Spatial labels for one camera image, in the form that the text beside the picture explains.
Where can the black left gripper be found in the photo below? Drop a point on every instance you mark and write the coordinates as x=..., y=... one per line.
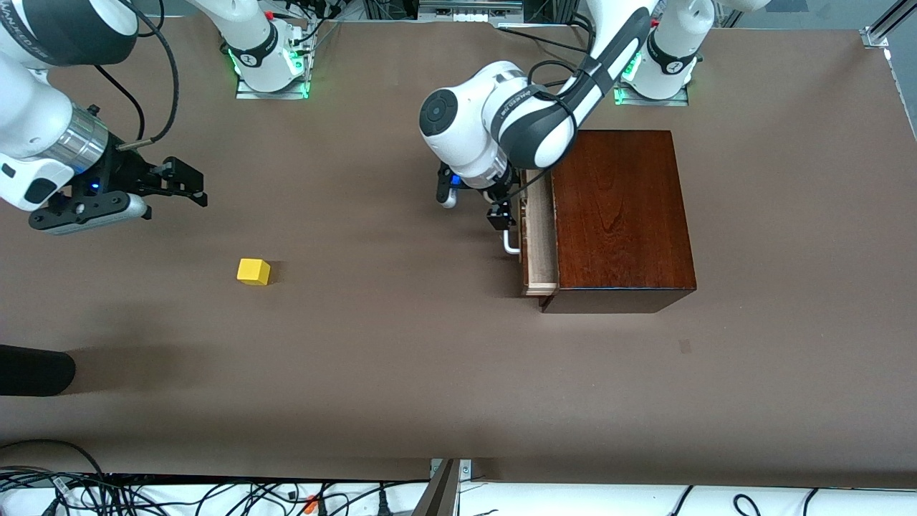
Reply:
x=497, y=208

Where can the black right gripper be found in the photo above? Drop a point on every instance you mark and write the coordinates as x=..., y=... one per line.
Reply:
x=123, y=173

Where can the yellow cube block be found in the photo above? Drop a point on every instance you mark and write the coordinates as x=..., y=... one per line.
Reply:
x=253, y=271

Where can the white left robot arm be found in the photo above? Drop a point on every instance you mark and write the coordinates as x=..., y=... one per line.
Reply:
x=466, y=129

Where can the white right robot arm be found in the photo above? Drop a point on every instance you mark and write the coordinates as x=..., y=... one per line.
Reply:
x=29, y=107

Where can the dark brown wooden cabinet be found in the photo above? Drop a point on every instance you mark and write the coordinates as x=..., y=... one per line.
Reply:
x=620, y=208

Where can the white power strip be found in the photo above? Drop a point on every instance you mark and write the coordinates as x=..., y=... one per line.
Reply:
x=469, y=11

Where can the black cylinder object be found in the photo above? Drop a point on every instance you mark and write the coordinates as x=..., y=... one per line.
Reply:
x=36, y=370

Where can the white lower shelf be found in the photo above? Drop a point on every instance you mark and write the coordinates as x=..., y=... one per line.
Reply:
x=587, y=502

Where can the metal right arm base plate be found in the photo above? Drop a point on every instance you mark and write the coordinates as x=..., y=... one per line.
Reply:
x=247, y=93

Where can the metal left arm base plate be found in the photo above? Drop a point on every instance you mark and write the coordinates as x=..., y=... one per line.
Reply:
x=677, y=102

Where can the grey metal bracket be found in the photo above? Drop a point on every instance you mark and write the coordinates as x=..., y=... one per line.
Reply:
x=440, y=494

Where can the aluminium frame profile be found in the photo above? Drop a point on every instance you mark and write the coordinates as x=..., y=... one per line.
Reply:
x=888, y=25

